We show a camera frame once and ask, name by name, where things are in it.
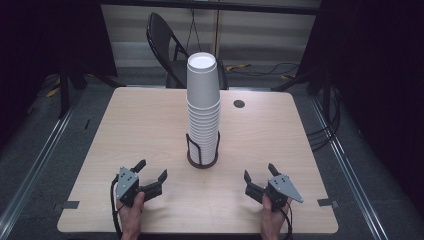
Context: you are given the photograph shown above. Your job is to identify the wooden post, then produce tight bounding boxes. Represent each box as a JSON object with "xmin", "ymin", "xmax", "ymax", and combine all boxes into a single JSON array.
[{"xmin": 212, "ymin": 9, "xmax": 222, "ymax": 60}]

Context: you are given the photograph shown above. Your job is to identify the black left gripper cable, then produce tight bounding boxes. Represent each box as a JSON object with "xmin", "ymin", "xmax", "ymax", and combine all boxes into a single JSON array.
[{"xmin": 110, "ymin": 175, "xmax": 124, "ymax": 240}]

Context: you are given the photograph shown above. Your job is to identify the black wire cup holder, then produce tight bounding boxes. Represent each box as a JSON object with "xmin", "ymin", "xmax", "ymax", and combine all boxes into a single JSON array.
[{"xmin": 185, "ymin": 131, "xmax": 222, "ymax": 170}]

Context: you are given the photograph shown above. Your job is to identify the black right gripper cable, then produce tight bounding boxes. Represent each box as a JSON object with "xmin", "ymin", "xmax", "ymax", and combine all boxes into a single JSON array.
[{"xmin": 279, "ymin": 201, "xmax": 295, "ymax": 240}]

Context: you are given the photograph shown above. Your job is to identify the yellow tape strip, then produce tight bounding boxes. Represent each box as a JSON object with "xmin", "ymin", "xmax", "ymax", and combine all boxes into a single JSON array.
[
  {"xmin": 45, "ymin": 77, "xmax": 62, "ymax": 99},
  {"xmin": 225, "ymin": 63, "xmax": 252, "ymax": 72}
]

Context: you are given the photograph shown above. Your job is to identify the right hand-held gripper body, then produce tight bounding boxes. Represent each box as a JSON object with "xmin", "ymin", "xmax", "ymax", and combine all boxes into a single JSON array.
[{"xmin": 265, "ymin": 173, "xmax": 305, "ymax": 212}]

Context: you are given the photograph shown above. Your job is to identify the person's right hand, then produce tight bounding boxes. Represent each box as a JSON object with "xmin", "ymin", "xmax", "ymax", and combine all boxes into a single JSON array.
[{"xmin": 260, "ymin": 194, "xmax": 293, "ymax": 236}]

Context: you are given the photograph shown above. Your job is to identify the thin black floor cable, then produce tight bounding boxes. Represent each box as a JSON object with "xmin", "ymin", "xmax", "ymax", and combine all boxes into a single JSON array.
[{"xmin": 229, "ymin": 61, "xmax": 300, "ymax": 78}]

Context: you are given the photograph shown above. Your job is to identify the black stand leg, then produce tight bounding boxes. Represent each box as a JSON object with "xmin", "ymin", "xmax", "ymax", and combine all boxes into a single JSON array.
[
  {"xmin": 270, "ymin": 68, "xmax": 323, "ymax": 93},
  {"xmin": 57, "ymin": 69, "xmax": 88, "ymax": 119}
]

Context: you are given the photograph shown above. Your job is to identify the metal floor rail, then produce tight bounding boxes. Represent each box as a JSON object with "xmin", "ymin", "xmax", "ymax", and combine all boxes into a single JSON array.
[
  {"xmin": 0, "ymin": 105, "xmax": 76, "ymax": 232},
  {"xmin": 309, "ymin": 95, "xmax": 390, "ymax": 240}
]

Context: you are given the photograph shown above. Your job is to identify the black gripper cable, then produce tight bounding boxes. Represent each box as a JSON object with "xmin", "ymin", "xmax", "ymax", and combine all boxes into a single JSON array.
[
  {"xmin": 279, "ymin": 201, "xmax": 295, "ymax": 240},
  {"xmin": 110, "ymin": 175, "xmax": 124, "ymax": 240}
]

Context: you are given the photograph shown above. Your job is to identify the dark curtain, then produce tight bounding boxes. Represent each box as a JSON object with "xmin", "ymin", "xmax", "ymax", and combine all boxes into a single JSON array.
[
  {"xmin": 0, "ymin": 0, "xmax": 118, "ymax": 148},
  {"xmin": 295, "ymin": 0, "xmax": 424, "ymax": 218}
]

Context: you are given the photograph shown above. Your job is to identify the person's left hand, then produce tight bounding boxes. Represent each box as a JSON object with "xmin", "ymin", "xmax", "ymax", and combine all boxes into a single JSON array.
[{"xmin": 116, "ymin": 191, "xmax": 146, "ymax": 236}]

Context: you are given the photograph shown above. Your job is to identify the bundle of black floor cables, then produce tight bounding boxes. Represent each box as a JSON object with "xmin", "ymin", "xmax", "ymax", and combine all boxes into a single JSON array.
[{"xmin": 306, "ymin": 85, "xmax": 342, "ymax": 153}]

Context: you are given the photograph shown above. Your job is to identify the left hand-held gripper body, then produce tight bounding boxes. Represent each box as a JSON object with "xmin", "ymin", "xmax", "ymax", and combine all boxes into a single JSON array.
[{"xmin": 115, "ymin": 166, "xmax": 145, "ymax": 207}]

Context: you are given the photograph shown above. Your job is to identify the hanging black cable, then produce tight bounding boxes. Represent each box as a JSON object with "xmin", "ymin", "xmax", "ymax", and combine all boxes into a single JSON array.
[{"xmin": 185, "ymin": 7, "xmax": 203, "ymax": 53}]

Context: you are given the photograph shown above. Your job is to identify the black horizontal bar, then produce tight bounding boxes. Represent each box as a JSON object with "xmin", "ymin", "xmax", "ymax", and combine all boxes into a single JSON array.
[{"xmin": 100, "ymin": 0, "xmax": 323, "ymax": 16}]

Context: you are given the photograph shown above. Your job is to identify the stack of white paper cups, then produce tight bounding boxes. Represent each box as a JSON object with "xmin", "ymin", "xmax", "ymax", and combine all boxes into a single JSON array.
[{"xmin": 185, "ymin": 51, "xmax": 222, "ymax": 166}]

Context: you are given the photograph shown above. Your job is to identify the black folding chair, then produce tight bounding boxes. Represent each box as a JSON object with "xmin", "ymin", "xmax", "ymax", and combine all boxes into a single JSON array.
[{"xmin": 146, "ymin": 12, "xmax": 230, "ymax": 91}]

